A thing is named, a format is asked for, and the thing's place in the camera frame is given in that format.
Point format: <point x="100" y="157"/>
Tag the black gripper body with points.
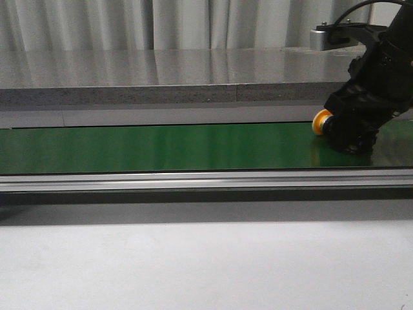
<point x="380" y="84"/>

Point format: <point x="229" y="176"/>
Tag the green conveyor belt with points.
<point x="191" y="147"/>

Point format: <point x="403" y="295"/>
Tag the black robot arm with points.
<point x="401" y="19"/>

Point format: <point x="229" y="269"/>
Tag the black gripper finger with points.
<point x="351" y="138"/>

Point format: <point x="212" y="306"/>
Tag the aluminium front conveyor rail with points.
<point x="251" y="179"/>

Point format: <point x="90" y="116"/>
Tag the grey rear conveyor rail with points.
<point x="160" y="113"/>

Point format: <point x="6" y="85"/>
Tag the yellow mushroom push button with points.
<point x="320" y="121"/>

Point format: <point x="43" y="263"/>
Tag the white pleated curtain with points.
<point x="148" y="25"/>

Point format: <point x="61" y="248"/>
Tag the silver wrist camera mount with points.
<point x="319" y="39"/>

